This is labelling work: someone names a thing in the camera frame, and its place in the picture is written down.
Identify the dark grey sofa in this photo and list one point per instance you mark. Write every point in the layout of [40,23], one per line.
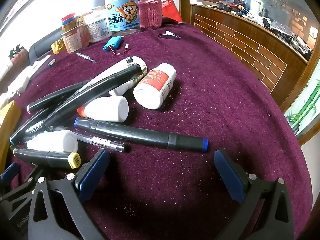
[42,45]

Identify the pink thermos knit sleeve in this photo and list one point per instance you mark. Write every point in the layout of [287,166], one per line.
[150,12]

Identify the yellow tape roll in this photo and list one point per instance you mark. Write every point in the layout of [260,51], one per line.
[58,47]

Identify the black marker yellow cap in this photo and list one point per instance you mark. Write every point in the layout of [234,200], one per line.
[45,156]

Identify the grey lid bottle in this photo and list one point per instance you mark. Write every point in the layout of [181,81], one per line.
[98,3]

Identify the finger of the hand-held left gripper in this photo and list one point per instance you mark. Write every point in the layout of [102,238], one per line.
[10,171]
[22,188]

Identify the white container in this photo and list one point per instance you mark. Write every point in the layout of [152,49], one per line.
[256,3]

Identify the small plain white bottle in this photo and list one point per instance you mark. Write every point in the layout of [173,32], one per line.
[53,141]

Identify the black marker blue caps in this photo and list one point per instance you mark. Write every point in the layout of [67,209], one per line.
[140,133]

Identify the metal nail clipper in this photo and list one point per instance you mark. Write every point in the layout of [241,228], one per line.
[170,35]

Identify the red lid jar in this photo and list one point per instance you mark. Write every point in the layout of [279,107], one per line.
[70,20]

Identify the clear jar cartoon label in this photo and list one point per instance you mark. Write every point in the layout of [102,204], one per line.
[123,15]

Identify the brown chair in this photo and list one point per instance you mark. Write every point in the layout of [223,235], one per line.
[21,57]

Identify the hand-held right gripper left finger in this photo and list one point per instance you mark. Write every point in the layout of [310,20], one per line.
[92,172]

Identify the black marker teal cap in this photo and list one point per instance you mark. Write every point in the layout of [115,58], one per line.
[30,130]

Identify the white bottle red label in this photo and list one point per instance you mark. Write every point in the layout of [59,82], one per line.
[155,85]

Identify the small blue bit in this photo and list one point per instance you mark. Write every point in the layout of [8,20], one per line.
[51,62]

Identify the wooden pillar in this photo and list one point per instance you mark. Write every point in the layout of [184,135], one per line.
[186,0]

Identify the yellow cardboard box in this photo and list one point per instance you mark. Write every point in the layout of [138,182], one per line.
[7,120]

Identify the maroon tablecloth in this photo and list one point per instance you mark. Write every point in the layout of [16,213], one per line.
[215,105]

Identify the bamboo wall poster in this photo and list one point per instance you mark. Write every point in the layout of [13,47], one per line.
[306,110]

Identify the white papers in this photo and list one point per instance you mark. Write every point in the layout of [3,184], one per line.
[22,77]

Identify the clear jar orange label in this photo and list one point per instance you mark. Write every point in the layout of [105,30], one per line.
[75,41]

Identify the long black marker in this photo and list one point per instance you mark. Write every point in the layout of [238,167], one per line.
[100,91]

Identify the red bag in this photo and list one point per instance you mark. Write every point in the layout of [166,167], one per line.
[171,11]

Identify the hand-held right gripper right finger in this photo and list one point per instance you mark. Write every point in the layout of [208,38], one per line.
[230,177]

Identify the white plastic jar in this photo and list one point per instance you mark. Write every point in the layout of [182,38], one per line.
[96,27]

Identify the white bottle orange cap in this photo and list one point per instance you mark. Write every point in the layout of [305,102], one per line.
[105,110]

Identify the clear gel pen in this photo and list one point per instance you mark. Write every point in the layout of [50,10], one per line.
[102,141]

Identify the wooden brick-pattern counter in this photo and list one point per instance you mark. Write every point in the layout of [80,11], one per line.
[250,45]

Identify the black marker pink caps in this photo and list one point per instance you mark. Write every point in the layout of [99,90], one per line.
[57,96]

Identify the black spiky ornament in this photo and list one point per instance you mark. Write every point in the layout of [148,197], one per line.
[16,50]

